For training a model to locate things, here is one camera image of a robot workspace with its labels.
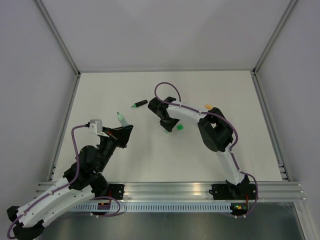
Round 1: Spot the white slotted cable duct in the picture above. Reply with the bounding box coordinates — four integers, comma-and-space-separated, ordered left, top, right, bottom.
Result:
70, 202, 232, 213

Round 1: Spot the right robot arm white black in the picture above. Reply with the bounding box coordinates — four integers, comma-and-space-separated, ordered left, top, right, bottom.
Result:
148, 96, 250, 200

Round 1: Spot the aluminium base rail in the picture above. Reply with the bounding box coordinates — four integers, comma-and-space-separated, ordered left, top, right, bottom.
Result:
37, 181, 307, 201

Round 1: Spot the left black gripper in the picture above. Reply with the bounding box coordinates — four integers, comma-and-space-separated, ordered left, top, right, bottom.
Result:
97, 124, 134, 172

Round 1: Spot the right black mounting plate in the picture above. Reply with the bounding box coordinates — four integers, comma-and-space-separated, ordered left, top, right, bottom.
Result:
208, 184, 258, 200

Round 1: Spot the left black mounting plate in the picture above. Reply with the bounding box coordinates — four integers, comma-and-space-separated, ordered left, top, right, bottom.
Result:
106, 184, 125, 200

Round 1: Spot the bright green marker cap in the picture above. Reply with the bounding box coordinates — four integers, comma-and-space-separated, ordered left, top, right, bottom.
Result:
176, 124, 184, 131

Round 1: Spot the right aluminium frame post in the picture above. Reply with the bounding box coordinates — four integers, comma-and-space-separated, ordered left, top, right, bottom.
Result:
252, 0, 300, 75

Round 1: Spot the left aluminium frame post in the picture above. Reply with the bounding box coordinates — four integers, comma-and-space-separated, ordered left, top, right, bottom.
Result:
33, 0, 81, 77

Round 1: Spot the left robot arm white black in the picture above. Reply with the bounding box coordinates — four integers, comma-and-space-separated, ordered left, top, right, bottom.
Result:
6, 124, 134, 240

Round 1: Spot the aluminium frame post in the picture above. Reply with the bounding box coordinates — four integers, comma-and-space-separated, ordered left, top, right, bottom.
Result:
33, 0, 81, 77
252, 0, 300, 75

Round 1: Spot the black green highlighter pen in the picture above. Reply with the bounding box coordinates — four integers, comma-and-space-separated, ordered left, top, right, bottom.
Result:
131, 99, 148, 108

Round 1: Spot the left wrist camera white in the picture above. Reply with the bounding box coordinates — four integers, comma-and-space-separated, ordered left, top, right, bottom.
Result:
89, 119, 103, 134

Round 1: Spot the black mounting plate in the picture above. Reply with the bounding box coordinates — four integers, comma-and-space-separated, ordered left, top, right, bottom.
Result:
106, 184, 125, 200
208, 184, 258, 200

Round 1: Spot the pale green marker pen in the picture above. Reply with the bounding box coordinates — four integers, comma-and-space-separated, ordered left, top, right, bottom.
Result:
117, 112, 129, 127

